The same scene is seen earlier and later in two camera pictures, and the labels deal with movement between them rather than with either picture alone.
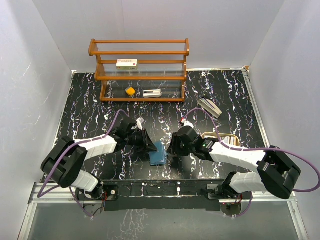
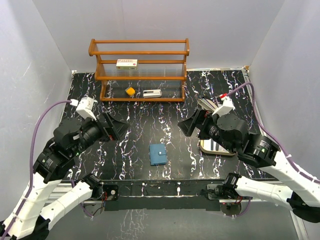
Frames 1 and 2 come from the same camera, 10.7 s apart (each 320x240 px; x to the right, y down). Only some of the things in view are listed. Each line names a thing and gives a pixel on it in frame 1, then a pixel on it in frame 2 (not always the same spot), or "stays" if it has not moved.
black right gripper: (174, 149) → (188, 126)
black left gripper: (145, 139) → (119, 127)
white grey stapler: (148, 93) stays
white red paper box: (127, 64) stays
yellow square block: (130, 91) stays
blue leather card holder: (158, 157) stays
